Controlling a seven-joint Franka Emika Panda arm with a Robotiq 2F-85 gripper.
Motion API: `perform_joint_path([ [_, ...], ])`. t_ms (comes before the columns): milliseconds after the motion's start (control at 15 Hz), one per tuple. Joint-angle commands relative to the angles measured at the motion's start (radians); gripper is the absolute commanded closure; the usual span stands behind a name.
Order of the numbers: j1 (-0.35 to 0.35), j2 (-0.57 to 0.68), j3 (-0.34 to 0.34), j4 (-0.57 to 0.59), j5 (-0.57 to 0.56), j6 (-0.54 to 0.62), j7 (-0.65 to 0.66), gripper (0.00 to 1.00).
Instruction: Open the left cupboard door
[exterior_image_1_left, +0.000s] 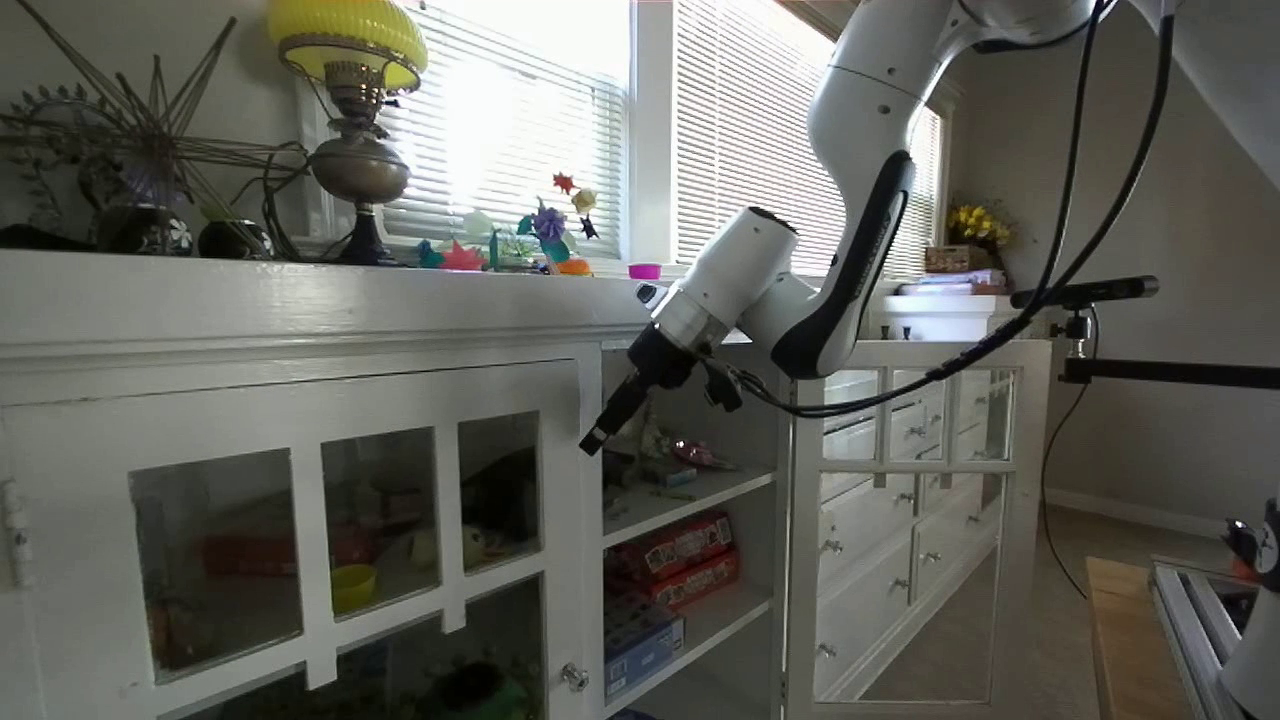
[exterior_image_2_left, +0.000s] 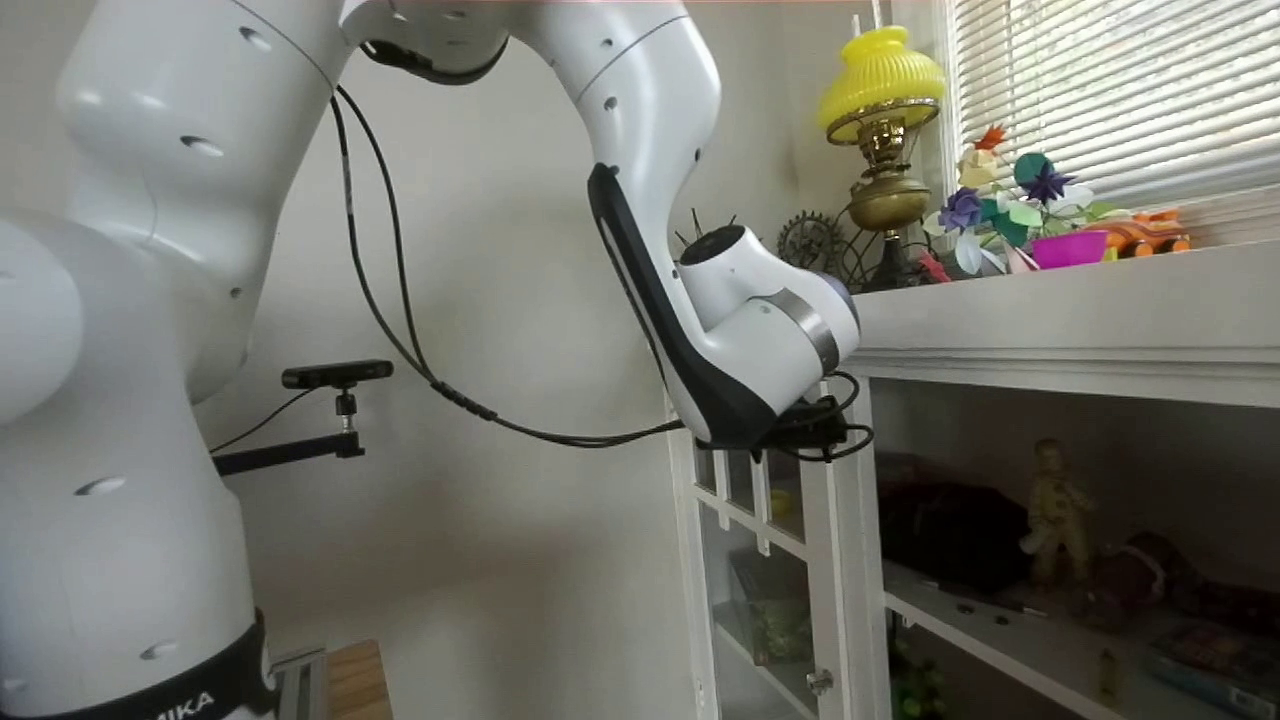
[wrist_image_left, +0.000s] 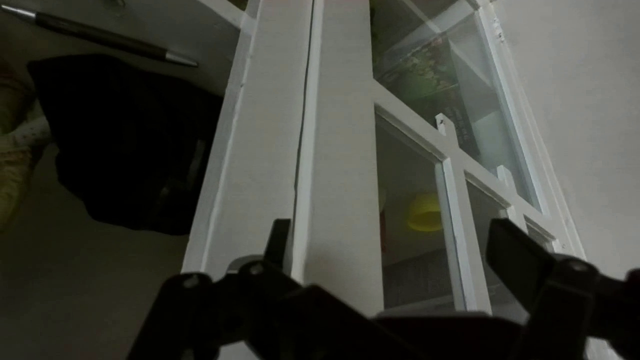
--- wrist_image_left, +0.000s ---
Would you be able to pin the white glass cupboard door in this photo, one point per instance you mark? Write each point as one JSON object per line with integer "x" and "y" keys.
{"x": 346, "y": 167}

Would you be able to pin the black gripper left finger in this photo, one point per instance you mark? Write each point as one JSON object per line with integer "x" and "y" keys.
{"x": 200, "y": 321}

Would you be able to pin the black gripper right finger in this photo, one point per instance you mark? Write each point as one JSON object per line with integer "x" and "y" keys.
{"x": 573, "y": 306}

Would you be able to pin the green toy box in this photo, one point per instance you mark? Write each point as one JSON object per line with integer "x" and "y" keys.
{"x": 426, "y": 76}

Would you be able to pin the black silver pen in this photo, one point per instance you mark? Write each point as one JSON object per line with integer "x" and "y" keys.
{"x": 100, "y": 35}

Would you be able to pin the small yellow cup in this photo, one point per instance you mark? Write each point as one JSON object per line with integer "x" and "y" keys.
{"x": 424, "y": 215}

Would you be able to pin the black cloth bag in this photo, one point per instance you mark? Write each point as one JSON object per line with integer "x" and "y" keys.
{"x": 121, "y": 146}

